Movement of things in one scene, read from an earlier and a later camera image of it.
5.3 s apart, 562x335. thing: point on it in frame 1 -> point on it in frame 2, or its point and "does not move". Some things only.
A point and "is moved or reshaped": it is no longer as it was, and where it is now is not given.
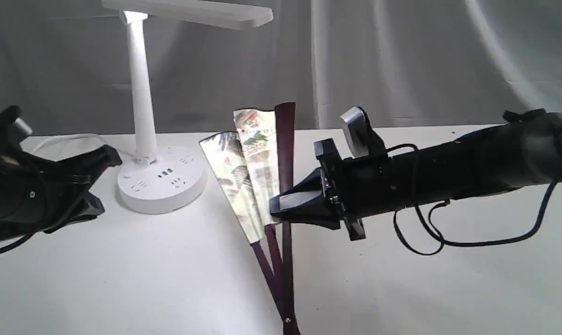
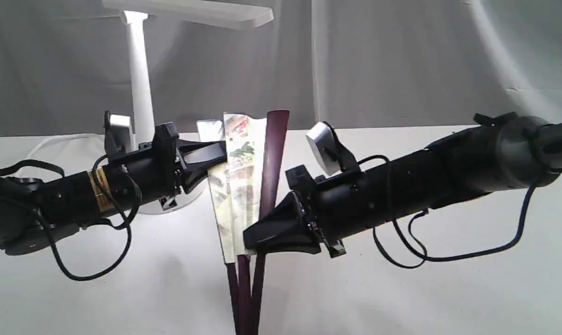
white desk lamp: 171,179 does not move
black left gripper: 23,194 -> 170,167
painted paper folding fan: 252,165 is moved or reshaped
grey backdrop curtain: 66,64 does not move
